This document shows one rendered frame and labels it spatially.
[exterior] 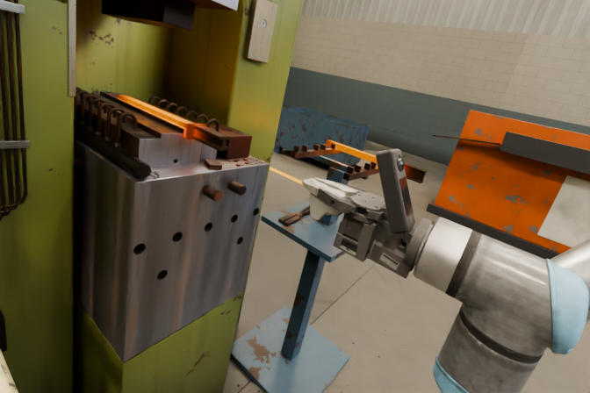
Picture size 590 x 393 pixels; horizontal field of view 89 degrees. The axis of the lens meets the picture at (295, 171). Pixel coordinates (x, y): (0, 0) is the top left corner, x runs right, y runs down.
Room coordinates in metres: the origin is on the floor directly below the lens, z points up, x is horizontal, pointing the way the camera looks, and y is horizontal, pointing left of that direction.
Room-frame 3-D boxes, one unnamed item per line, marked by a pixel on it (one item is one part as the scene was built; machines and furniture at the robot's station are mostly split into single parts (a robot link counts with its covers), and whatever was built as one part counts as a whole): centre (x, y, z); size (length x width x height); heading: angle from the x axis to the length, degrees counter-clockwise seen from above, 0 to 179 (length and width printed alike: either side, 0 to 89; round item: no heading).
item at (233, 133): (0.84, 0.21, 0.95); 0.12 x 0.09 x 0.07; 57
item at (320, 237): (1.05, -0.16, 0.67); 0.40 x 0.30 x 0.02; 145
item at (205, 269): (0.82, 0.41, 0.69); 0.56 x 0.38 x 0.45; 57
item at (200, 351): (0.82, 0.41, 0.23); 0.56 x 0.38 x 0.47; 57
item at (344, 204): (0.43, -0.08, 1.00); 0.09 x 0.05 x 0.02; 57
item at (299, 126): (4.73, -0.27, 0.36); 1.21 x 0.81 x 0.72; 63
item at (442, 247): (0.37, -0.22, 0.98); 0.10 x 0.05 x 0.09; 147
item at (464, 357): (0.33, -0.30, 0.86); 0.12 x 0.09 x 0.12; 140
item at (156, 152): (0.77, 0.44, 0.96); 0.42 x 0.20 x 0.09; 57
